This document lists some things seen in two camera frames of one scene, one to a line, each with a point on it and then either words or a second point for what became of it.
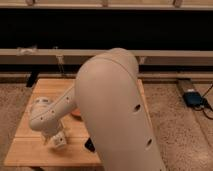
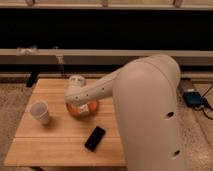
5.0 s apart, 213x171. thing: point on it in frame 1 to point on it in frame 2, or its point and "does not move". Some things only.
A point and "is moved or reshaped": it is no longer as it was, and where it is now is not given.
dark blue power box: [192, 99] does not move
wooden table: [27, 147] does not move
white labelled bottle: [58, 140] is moved or reshaped
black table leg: [32, 78] does not move
